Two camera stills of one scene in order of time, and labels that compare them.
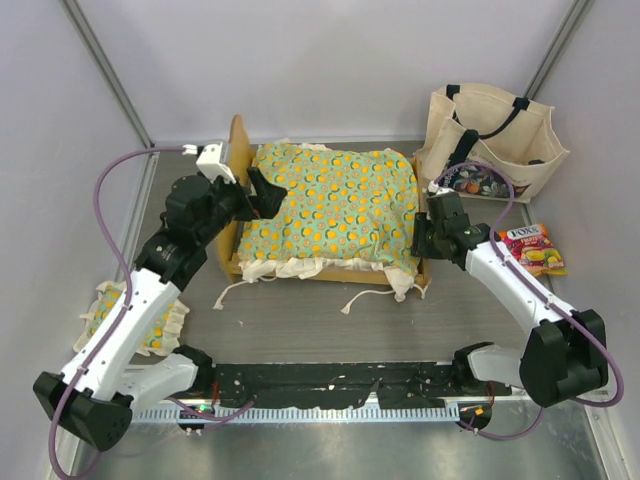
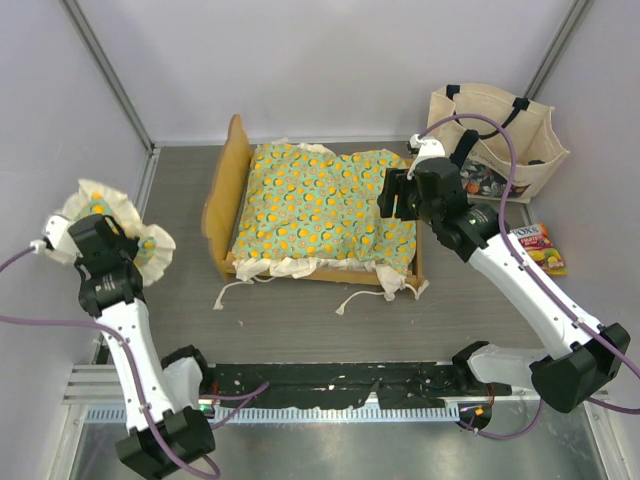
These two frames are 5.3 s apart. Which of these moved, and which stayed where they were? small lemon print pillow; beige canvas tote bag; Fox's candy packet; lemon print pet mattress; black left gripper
Moved: small lemon print pillow; black left gripper
Stayed: Fox's candy packet; lemon print pet mattress; beige canvas tote bag
